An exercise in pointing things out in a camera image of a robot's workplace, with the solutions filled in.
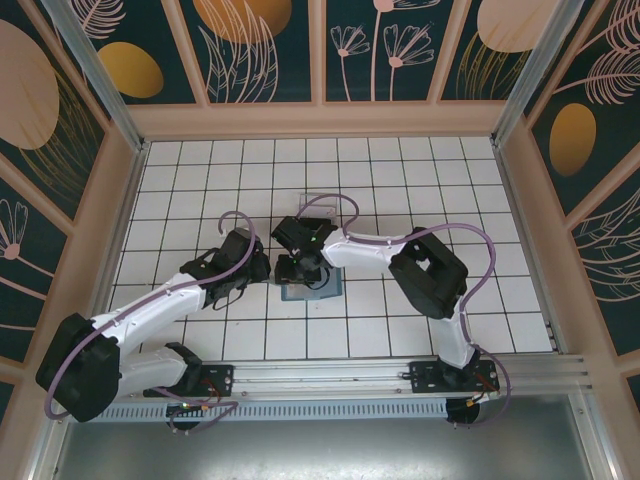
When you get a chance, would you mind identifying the aluminium frame post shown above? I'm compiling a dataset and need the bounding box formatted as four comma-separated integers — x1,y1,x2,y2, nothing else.
40,0,147,157
491,0,587,147

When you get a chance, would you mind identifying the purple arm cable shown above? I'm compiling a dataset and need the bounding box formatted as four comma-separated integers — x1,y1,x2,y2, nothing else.
297,193,514,430
44,210,257,435

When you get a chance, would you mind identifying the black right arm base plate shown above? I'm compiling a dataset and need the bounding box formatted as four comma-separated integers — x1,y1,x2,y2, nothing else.
408,359,501,396

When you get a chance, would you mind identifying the aluminium mounting rail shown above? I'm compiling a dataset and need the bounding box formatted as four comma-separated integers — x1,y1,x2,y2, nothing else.
48,353,594,401

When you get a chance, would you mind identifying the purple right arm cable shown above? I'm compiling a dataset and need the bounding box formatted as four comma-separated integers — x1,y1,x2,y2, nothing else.
297,193,514,430

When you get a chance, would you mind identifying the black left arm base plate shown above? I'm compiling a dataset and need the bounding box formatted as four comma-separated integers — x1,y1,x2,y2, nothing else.
143,364,236,399

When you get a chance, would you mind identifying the clear acrylic box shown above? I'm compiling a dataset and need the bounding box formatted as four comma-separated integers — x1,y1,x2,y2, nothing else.
298,191,338,221

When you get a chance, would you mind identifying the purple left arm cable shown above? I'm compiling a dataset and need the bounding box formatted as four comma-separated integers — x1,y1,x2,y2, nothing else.
44,210,257,435

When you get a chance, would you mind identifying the grey metal sheet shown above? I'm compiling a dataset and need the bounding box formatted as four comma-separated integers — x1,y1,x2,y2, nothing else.
47,394,609,480

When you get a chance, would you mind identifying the blue-grey cloth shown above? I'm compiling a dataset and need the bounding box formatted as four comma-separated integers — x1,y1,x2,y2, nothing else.
279,268,344,303

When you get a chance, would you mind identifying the grey slotted cable duct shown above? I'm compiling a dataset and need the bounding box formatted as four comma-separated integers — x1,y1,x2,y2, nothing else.
68,398,450,422

